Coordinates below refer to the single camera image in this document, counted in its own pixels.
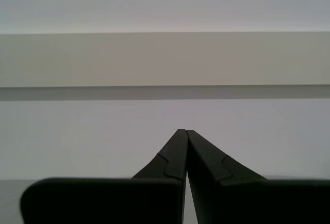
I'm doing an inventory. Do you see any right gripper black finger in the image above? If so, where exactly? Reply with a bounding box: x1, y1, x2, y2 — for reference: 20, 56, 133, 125
20, 128, 187, 224
186, 129, 330, 224

